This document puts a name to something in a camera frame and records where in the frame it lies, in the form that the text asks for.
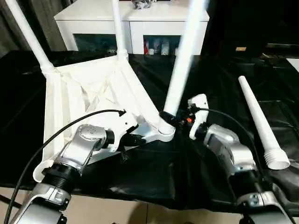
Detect white plastic table top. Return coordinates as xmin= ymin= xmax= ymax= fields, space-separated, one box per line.
xmin=32 ymin=56 xmax=176 ymax=184

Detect grey curtain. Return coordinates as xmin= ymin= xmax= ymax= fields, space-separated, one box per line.
xmin=0 ymin=0 xmax=68 ymax=56

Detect black stand leg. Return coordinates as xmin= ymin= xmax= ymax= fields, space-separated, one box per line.
xmin=0 ymin=194 xmax=22 ymax=209

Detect white plastic table leg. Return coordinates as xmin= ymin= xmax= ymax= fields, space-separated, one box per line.
xmin=111 ymin=0 xmax=128 ymax=63
xmin=158 ymin=0 xmax=206 ymax=136
xmin=4 ymin=0 xmax=57 ymax=75
xmin=238 ymin=76 xmax=291 ymax=170

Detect white flat board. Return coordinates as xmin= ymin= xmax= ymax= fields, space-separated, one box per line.
xmin=286 ymin=58 xmax=299 ymax=73

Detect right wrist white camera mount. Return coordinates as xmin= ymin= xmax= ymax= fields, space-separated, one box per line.
xmin=188 ymin=93 xmax=209 ymax=140

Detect black mat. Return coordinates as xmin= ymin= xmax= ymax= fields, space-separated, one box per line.
xmin=0 ymin=49 xmax=299 ymax=212

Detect white cabinet with glass doors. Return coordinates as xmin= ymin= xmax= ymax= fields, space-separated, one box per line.
xmin=53 ymin=0 xmax=210 ymax=56

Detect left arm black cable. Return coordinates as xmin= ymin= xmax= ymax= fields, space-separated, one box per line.
xmin=4 ymin=109 xmax=127 ymax=224

